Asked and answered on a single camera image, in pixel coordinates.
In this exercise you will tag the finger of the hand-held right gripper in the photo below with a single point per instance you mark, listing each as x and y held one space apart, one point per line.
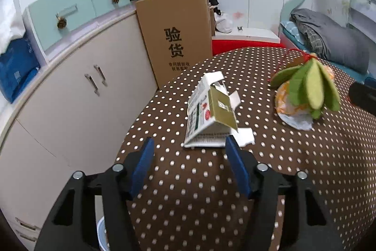
364 98

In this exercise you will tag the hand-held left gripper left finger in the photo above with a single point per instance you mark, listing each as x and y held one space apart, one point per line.
141 168

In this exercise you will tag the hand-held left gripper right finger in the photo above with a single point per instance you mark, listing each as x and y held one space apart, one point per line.
238 168

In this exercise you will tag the green felt leaf pendant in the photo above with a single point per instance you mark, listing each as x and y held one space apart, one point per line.
311 83

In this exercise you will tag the white and green carton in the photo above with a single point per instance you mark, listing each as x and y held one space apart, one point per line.
199 112

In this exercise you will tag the light blue trash bin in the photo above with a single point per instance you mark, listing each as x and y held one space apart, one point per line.
102 236

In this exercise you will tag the brown polka dot tablecloth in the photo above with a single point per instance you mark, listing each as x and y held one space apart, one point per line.
293 168

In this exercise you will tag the grey blanket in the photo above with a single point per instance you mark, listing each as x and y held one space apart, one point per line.
332 36

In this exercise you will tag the white cabinet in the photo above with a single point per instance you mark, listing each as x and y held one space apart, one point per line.
82 127

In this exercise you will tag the orange and white wrapper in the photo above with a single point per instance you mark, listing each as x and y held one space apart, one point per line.
293 118

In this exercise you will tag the blue checked bed sheet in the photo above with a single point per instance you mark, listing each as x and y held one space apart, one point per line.
289 32

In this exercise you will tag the red box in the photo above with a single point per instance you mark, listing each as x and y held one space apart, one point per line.
235 48

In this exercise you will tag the white board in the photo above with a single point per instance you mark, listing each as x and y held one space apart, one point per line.
249 35

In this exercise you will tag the large brown cardboard box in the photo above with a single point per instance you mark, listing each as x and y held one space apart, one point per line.
176 33

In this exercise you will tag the pink flower sticker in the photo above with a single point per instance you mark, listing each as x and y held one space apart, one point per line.
238 15

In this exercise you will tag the blue bag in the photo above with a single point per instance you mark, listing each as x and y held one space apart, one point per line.
17 68

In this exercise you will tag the light green drawer unit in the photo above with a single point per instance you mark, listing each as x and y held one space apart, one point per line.
58 7

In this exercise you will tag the white bag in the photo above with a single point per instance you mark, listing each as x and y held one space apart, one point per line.
10 21

